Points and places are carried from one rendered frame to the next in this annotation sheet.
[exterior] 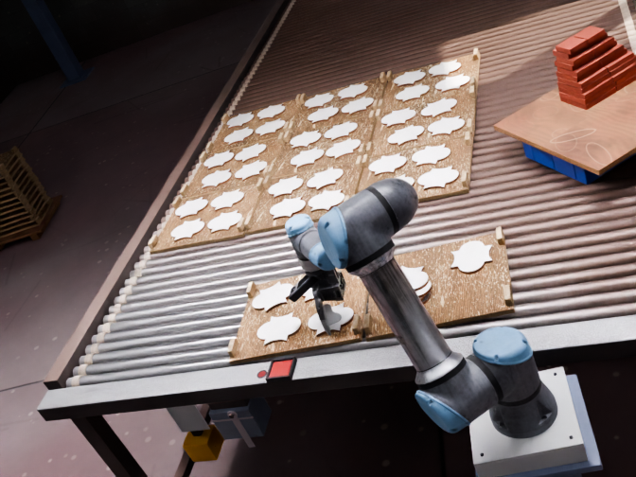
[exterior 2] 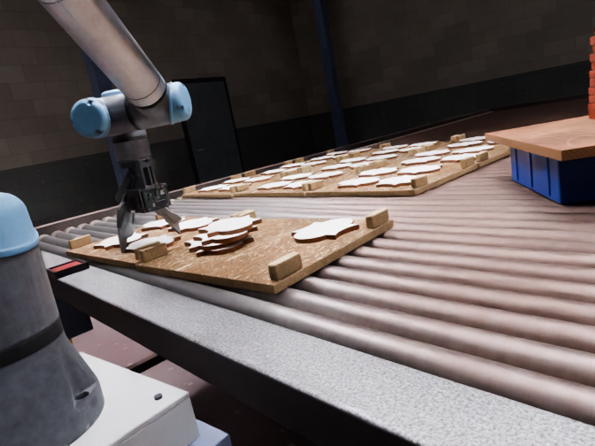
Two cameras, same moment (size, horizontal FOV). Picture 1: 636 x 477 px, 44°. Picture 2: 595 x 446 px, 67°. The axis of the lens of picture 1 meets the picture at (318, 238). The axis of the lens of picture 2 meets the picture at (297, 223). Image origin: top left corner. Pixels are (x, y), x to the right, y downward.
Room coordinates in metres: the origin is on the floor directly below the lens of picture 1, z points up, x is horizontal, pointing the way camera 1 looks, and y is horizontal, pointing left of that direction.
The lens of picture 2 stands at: (1.00, -0.69, 1.16)
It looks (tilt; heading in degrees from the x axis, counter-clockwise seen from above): 12 degrees down; 24
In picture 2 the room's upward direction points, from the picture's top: 11 degrees counter-clockwise
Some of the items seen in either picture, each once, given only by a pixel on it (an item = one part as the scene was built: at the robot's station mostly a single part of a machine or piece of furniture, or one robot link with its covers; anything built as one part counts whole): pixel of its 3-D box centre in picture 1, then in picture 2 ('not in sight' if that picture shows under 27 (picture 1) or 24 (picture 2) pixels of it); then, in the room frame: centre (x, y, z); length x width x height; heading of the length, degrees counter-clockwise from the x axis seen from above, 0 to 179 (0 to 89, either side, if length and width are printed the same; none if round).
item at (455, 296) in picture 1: (437, 284); (263, 245); (1.78, -0.26, 0.93); 0.41 x 0.35 x 0.02; 70
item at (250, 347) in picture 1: (302, 310); (159, 237); (1.94, 0.13, 0.93); 0.41 x 0.35 x 0.02; 69
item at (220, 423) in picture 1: (240, 415); (59, 314); (1.81, 0.43, 0.77); 0.14 x 0.11 x 0.18; 65
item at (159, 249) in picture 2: (367, 324); (153, 251); (1.72, -0.03, 0.95); 0.06 x 0.02 x 0.03; 160
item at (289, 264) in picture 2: (507, 294); (285, 265); (1.59, -0.40, 0.95); 0.06 x 0.02 x 0.03; 160
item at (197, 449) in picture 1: (192, 427); not in sight; (1.88, 0.59, 0.74); 0.09 x 0.08 x 0.24; 65
